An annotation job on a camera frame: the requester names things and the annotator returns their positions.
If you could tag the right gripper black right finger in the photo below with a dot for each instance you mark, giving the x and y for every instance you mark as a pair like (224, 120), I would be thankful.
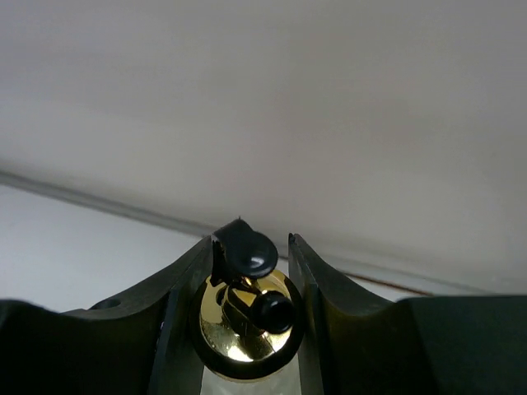
(357, 342)

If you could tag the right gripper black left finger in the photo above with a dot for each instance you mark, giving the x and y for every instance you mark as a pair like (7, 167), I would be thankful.
(135, 342)

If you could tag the clear glass cruet gold spout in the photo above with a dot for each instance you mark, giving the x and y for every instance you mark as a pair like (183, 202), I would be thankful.
(246, 319)

